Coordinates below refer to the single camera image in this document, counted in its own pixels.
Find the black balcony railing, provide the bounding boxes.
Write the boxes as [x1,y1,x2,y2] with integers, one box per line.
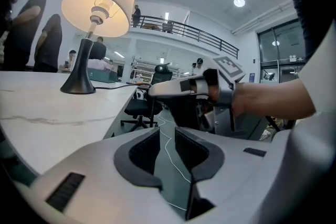
[130,15,240,60]

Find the green box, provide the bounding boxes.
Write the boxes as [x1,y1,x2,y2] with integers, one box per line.
[87,67,118,84]

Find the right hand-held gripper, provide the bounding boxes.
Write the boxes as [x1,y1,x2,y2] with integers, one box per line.
[148,55,263,140]

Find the person's right hand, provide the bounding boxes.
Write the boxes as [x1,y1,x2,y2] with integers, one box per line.
[209,86,220,103]

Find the white marble table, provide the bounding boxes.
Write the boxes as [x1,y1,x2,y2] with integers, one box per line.
[0,70,139,176]

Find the person's black and white shirt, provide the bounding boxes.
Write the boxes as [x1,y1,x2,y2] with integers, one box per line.
[277,0,336,224]

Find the table lamp with white shade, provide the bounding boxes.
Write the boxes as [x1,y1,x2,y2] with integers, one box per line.
[59,0,138,95]

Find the black lamp cord with switch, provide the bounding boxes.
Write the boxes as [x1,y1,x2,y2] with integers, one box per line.
[91,82,153,90]

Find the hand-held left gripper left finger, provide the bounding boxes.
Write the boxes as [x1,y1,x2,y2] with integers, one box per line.
[15,127,184,224]

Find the black office chair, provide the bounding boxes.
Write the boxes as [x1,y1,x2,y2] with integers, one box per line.
[120,63,174,133]

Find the storage shelving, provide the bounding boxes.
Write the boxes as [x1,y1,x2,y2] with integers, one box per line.
[132,59,182,80]

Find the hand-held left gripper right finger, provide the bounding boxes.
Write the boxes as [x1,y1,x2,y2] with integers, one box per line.
[175,127,272,224]

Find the person's right forearm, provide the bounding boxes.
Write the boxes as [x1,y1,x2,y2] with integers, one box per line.
[232,77,317,120]

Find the white ceiling pipes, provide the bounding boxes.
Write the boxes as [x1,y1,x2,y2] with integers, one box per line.
[230,0,296,35]

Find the glass entrance door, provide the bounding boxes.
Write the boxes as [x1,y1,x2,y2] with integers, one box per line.
[256,18,308,84]

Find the white floor cable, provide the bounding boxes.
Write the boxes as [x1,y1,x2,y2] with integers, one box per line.
[156,112,192,184]

